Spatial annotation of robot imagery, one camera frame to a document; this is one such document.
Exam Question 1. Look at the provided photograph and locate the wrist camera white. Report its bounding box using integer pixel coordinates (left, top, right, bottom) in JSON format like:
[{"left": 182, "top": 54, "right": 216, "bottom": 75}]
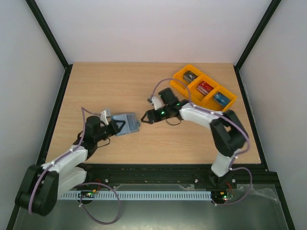
[
  {"left": 148, "top": 96, "right": 164, "bottom": 110},
  {"left": 100, "top": 108, "right": 111, "bottom": 126}
]

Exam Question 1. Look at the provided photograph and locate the red card stack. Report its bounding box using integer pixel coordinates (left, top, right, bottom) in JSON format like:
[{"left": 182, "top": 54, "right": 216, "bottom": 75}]
[{"left": 197, "top": 81, "right": 214, "bottom": 96}]

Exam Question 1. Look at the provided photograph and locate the black card stack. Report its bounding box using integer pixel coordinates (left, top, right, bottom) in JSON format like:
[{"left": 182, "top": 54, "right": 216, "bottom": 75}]
[{"left": 183, "top": 70, "right": 198, "bottom": 83}]

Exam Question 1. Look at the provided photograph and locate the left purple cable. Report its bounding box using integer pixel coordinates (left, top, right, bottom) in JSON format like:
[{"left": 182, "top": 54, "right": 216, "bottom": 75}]
[{"left": 27, "top": 106, "right": 106, "bottom": 215}]

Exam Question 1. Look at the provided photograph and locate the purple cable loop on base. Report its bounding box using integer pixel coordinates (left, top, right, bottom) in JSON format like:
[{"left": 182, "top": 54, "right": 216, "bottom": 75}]
[{"left": 76, "top": 179, "right": 123, "bottom": 225}]

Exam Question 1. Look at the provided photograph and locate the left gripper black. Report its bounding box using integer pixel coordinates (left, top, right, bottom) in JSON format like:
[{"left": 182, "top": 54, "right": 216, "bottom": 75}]
[{"left": 95, "top": 119, "right": 126, "bottom": 142}]

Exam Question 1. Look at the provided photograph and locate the blue leather card holder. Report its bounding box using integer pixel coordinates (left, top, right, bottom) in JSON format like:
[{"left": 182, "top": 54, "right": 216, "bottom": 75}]
[{"left": 111, "top": 113, "right": 141, "bottom": 136}]

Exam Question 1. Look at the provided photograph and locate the yellow three-compartment bin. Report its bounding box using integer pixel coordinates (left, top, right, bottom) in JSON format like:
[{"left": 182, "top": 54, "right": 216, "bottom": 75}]
[{"left": 170, "top": 64, "right": 237, "bottom": 111}]

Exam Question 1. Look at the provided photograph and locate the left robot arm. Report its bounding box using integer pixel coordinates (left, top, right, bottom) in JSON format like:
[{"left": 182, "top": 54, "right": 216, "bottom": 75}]
[{"left": 15, "top": 116, "right": 126, "bottom": 216}]

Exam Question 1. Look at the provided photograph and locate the light blue cable duct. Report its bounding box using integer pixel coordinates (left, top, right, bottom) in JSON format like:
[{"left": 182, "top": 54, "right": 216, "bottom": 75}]
[{"left": 59, "top": 190, "right": 212, "bottom": 201}]

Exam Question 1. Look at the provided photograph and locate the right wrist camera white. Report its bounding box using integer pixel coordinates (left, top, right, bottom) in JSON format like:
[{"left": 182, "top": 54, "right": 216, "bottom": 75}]
[{"left": 148, "top": 96, "right": 164, "bottom": 110}]

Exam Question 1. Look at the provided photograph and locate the black aluminium frame rail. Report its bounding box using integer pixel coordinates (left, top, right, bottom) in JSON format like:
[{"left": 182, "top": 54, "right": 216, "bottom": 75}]
[{"left": 77, "top": 163, "right": 281, "bottom": 191}]

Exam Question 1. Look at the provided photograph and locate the blue card stack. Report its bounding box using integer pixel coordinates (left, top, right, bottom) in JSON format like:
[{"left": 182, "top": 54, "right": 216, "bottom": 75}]
[{"left": 213, "top": 92, "right": 231, "bottom": 107}]

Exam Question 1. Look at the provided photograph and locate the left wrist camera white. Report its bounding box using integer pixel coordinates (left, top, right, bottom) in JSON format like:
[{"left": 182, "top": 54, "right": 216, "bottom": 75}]
[{"left": 100, "top": 108, "right": 111, "bottom": 126}]

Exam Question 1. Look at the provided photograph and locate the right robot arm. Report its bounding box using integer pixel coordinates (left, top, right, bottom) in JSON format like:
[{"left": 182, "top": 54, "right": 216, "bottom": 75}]
[{"left": 141, "top": 88, "right": 250, "bottom": 188}]

